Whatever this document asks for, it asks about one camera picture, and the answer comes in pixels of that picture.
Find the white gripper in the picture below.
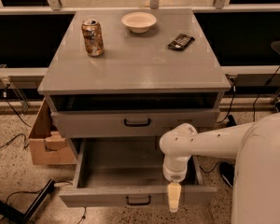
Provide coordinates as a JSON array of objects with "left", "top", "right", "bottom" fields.
[{"left": 162, "top": 155, "right": 190, "bottom": 213}]

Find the grey drawer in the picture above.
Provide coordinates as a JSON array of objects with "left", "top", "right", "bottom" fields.
[
  {"left": 58, "top": 137, "right": 218, "bottom": 208},
  {"left": 51, "top": 108, "right": 219, "bottom": 138}
]

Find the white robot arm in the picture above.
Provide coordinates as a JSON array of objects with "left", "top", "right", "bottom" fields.
[{"left": 160, "top": 113, "right": 280, "bottom": 224}]

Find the grey drawer cabinet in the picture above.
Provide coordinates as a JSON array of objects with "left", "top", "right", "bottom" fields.
[{"left": 37, "top": 8, "right": 231, "bottom": 142}]

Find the grey top drawer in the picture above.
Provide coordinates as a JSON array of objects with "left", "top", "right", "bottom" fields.
[{"left": 51, "top": 108, "right": 219, "bottom": 138}]

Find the black sneaker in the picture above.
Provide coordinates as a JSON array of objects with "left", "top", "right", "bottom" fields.
[{"left": 219, "top": 162, "right": 234, "bottom": 188}]

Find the brown cardboard box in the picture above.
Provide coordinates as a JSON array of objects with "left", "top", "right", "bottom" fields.
[{"left": 28, "top": 100, "right": 77, "bottom": 165}]

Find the black snack wrapper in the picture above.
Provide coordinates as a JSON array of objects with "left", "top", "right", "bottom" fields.
[{"left": 167, "top": 34, "right": 195, "bottom": 51}]

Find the white paper bowl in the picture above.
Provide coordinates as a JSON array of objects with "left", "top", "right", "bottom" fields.
[{"left": 121, "top": 12, "right": 157, "bottom": 34}]

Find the black metal stand leg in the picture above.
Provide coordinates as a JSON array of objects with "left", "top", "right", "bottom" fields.
[{"left": 0, "top": 179, "right": 55, "bottom": 224}]

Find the gold soda can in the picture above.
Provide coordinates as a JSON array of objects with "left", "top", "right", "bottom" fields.
[{"left": 81, "top": 19, "right": 104, "bottom": 57}]

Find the black floor cable left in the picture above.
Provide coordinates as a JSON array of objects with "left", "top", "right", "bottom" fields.
[{"left": 5, "top": 180, "right": 88, "bottom": 224}]

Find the black cable right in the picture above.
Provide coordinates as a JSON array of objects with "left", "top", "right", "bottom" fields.
[{"left": 199, "top": 83, "right": 237, "bottom": 175}]

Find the black wall cable left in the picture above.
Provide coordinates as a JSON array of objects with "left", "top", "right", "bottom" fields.
[{"left": 0, "top": 83, "right": 32, "bottom": 150}]

